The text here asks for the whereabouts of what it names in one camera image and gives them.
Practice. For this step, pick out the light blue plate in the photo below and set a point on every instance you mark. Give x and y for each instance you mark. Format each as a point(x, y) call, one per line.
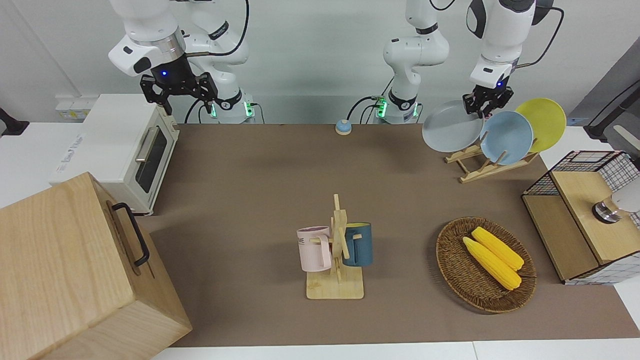
point(510, 137)

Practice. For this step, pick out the white wall outlet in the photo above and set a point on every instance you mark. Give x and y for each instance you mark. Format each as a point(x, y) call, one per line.
point(75, 107)

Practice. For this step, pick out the dark blue mug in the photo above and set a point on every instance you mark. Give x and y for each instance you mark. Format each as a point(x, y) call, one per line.
point(361, 245)

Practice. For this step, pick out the white toaster oven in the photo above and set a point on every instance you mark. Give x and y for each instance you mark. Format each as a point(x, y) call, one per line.
point(110, 135)

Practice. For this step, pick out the wooden mug tree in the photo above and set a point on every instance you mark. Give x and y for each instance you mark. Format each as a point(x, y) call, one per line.
point(335, 287)

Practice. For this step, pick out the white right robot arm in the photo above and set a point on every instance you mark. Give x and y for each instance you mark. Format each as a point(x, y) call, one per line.
point(150, 25)

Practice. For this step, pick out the brown wicker basket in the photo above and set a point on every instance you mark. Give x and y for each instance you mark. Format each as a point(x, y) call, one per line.
point(460, 270)

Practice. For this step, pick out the blue service bell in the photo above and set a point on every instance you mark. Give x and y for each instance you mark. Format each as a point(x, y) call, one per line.
point(343, 127)

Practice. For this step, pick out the wooden plate rack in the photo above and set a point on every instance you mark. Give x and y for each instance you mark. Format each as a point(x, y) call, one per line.
point(475, 172)

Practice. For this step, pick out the wooden drawer cabinet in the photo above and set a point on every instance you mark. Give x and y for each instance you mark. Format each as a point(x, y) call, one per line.
point(65, 275)

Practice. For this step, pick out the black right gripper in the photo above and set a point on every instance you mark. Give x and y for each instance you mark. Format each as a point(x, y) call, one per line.
point(172, 75)

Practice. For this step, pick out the gray plate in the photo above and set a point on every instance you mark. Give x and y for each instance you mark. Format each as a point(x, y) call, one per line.
point(450, 127)

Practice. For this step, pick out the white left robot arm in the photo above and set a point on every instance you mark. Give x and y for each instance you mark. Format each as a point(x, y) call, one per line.
point(415, 50)

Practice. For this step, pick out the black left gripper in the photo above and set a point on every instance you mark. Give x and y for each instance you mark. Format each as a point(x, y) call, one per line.
point(492, 92)

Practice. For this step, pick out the yellow corn cob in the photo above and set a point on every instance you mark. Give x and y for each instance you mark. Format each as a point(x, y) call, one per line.
point(492, 265)
point(500, 247)

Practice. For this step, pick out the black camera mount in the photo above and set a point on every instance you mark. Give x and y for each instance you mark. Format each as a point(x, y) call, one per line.
point(12, 124)
point(607, 117)

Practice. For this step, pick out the yellow plate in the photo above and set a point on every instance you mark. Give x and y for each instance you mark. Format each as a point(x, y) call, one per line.
point(547, 120)

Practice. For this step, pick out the pink mug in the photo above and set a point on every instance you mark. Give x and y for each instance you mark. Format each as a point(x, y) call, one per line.
point(312, 250)

